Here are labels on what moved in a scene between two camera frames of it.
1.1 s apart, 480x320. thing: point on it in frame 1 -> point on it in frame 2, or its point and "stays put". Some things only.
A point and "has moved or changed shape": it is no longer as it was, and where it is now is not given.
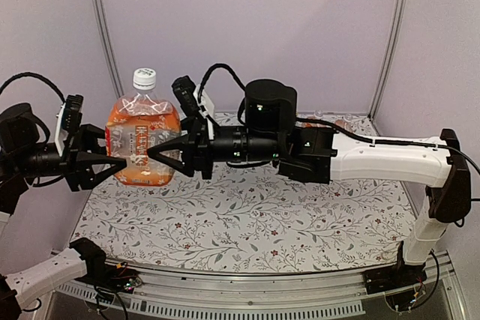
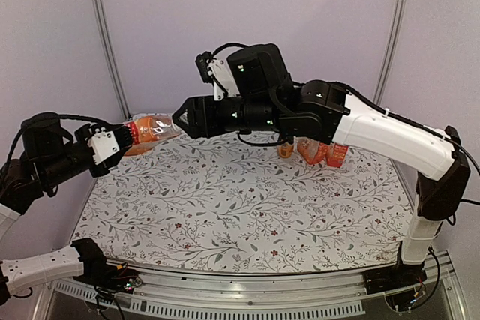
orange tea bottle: [142, 121] has moved or changed shape
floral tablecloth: [246, 219] stays put
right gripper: [192, 145] -> [199, 112]
